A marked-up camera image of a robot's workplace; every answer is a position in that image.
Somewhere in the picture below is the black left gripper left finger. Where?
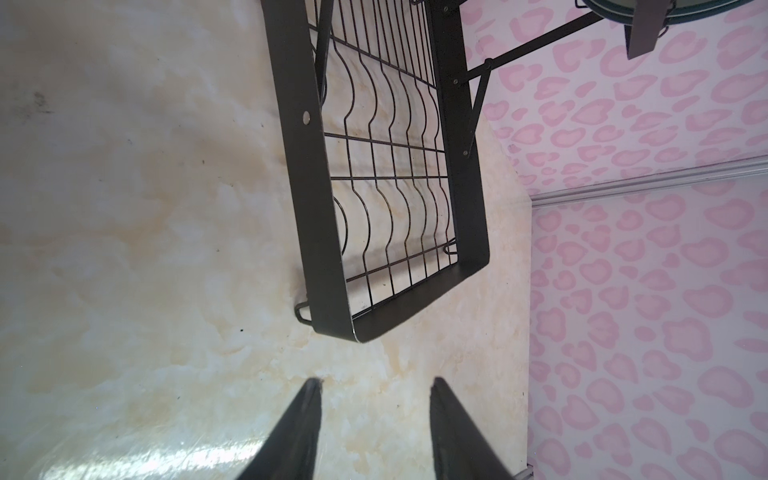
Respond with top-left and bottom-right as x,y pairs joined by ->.
238,378 -> 322,480

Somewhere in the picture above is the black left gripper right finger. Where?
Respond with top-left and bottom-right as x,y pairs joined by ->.
429,377 -> 513,480

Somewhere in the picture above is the dark green rim plate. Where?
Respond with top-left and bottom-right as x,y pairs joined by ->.
582,0 -> 751,25

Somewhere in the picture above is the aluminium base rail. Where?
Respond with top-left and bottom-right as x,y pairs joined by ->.
512,464 -> 534,480

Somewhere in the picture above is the black wire dish rack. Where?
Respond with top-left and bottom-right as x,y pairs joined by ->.
259,0 -> 676,344

